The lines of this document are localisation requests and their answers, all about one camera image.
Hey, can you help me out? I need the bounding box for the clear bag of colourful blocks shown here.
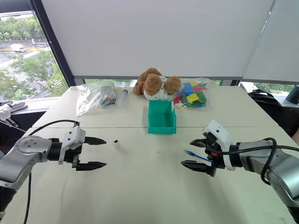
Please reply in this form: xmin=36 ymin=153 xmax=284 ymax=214
xmin=173 ymin=77 xmax=215 ymax=111

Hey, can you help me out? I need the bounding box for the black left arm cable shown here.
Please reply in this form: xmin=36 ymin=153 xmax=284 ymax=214
xmin=22 ymin=119 xmax=80 ymax=224

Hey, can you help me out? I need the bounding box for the black backpack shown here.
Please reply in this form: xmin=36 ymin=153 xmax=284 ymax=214
xmin=247 ymin=89 xmax=299 ymax=138

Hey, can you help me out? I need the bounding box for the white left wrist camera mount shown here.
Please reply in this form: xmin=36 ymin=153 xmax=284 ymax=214
xmin=58 ymin=126 xmax=86 ymax=165

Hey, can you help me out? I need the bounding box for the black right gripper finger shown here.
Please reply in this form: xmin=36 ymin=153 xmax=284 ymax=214
xmin=190 ymin=138 xmax=207 ymax=148
xmin=180 ymin=160 xmax=212 ymax=174

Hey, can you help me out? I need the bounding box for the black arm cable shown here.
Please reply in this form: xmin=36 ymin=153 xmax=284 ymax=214
xmin=211 ymin=137 xmax=299 ymax=186
xmin=22 ymin=119 xmax=80 ymax=224

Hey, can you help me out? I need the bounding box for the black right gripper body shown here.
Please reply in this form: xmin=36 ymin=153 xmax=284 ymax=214
xmin=204 ymin=132 xmax=226 ymax=177

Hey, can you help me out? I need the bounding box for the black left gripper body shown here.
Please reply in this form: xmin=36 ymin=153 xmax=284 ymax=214
xmin=63 ymin=143 xmax=83 ymax=171

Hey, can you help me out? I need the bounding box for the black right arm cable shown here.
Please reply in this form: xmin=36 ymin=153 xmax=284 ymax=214
xmin=211 ymin=137 xmax=299 ymax=186

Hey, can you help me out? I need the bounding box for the clear plastic syringe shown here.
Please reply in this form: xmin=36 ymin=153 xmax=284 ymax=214
xmin=116 ymin=89 xmax=129 ymax=108

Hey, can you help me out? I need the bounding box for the blue cable piece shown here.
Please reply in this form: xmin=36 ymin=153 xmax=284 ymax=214
xmin=185 ymin=150 xmax=213 ymax=162

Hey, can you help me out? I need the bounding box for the green plastic bin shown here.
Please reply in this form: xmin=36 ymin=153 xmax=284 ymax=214
xmin=147 ymin=100 xmax=177 ymax=135

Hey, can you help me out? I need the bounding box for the black window frame post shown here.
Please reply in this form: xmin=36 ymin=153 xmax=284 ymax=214
xmin=30 ymin=0 xmax=77 ymax=87

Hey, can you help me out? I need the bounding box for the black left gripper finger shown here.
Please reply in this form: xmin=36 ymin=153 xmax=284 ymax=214
xmin=76 ymin=161 xmax=107 ymax=172
xmin=84 ymin=137 xmax=107 ymax=146

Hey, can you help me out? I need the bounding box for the clear bag of small parts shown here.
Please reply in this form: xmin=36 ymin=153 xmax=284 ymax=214
xmin=76 ymin=80 xmax=117 ymax=117

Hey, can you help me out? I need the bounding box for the white and black gripper tool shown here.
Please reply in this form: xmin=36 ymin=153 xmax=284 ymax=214
xmin=0 ymin=101 xmax=28 ymax=128

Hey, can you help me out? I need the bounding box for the brown teddy bear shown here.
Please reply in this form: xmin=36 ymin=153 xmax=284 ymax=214
xmin=133 ymin=68 xmax=182 ymax=101

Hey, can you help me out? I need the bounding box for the white roller blind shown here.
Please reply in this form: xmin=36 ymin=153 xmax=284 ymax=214
xmin=242 ymin=0 xmax=299 ymax=85
xmin=41 ymin=0 xmax=277 ymax=80

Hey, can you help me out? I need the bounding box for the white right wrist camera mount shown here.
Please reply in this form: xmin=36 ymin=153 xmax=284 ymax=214
xmin=201 ymin=120 xmax=236 ymax=171

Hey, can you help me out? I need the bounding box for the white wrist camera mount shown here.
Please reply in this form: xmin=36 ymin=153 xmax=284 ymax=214
xmin=201 ymin=120 xmax=236 ymax=171
xmin=58 ymin=126 xmax=86 ymax=165

